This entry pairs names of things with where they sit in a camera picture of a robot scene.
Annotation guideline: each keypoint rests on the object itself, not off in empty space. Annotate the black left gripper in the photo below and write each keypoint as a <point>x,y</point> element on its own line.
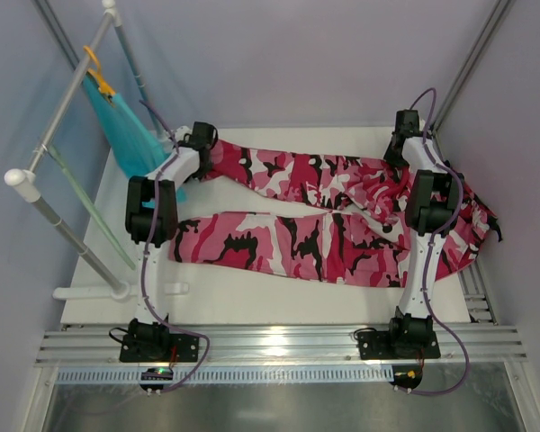
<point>207,147</point>

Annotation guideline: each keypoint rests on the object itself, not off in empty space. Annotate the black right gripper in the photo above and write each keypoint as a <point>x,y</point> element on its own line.
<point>397,150</point>

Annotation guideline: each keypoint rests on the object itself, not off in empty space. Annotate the pink camouflage trousers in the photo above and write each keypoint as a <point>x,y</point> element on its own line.
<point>357,234</point>

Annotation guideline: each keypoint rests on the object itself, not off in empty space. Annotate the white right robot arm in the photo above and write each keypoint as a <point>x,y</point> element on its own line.
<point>432,207</point>

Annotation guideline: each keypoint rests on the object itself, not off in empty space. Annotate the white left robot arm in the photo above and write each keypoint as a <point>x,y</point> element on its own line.
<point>151,217</point>

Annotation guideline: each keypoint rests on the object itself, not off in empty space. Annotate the orange plastic hanger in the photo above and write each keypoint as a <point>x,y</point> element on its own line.
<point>100,76</point>

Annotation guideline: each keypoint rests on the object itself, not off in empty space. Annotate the clear green hanger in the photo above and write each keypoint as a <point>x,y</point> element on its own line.
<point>95,215</point>

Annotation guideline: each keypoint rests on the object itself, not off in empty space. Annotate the turquoise t-shirt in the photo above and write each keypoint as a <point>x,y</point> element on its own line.
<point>136,150</point>

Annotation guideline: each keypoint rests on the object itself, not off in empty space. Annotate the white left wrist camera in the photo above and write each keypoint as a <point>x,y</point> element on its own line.
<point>181,134</point>

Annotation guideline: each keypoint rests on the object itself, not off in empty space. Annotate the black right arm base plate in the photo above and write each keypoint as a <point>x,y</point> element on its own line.
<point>373,344</point>

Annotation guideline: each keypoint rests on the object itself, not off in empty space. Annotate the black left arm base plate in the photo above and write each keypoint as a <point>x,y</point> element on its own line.
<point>145,343</point>

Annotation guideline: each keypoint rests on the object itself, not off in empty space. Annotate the aluminium frame rail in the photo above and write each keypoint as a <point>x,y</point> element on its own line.
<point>271,345</point>

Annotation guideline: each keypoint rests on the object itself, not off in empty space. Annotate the grey slotted cable duct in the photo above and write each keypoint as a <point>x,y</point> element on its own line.
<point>226,374</point>

